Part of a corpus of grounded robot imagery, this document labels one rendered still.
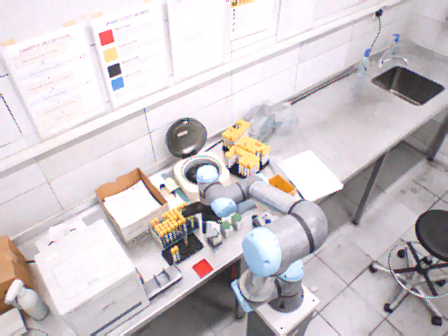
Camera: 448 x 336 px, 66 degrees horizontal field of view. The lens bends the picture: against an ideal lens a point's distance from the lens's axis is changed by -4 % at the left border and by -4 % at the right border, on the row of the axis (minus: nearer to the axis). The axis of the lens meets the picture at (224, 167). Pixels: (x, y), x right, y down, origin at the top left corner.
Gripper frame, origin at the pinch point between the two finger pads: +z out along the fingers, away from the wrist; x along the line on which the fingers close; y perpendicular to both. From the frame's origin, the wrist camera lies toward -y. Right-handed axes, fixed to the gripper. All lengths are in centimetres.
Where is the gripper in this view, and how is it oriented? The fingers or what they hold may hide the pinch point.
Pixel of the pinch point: (206, 228)
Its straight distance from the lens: 155.2
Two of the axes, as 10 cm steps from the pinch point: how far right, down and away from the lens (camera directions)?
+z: 0.2, 7.0, 7.1
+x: 1.0, -7.1, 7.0
